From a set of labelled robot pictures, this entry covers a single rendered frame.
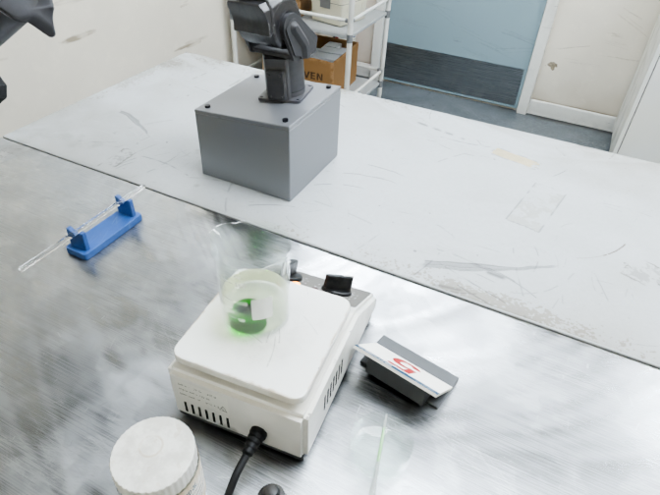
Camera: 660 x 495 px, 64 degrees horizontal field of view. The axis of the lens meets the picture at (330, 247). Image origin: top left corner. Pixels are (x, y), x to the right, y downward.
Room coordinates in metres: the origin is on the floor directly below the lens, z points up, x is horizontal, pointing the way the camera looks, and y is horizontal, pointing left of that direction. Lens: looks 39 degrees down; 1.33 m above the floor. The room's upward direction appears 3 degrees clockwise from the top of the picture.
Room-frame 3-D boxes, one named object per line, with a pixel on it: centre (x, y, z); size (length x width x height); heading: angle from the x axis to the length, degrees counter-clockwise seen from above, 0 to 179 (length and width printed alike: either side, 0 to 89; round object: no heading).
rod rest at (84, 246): (0.53, 0.29, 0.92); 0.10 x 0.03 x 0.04; 155
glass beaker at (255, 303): (0.32, 0.06, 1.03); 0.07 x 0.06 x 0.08; 63
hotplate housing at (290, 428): (0.33, 0.04, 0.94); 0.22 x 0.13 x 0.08; 161
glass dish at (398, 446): (0.25, -0.05, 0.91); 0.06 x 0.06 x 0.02
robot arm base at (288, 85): (0.74, 0.08, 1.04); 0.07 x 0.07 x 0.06; 75
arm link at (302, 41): (0.74, 0.08, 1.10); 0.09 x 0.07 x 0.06; 54
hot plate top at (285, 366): (0.31, 0.05, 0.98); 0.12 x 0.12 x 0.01; 71
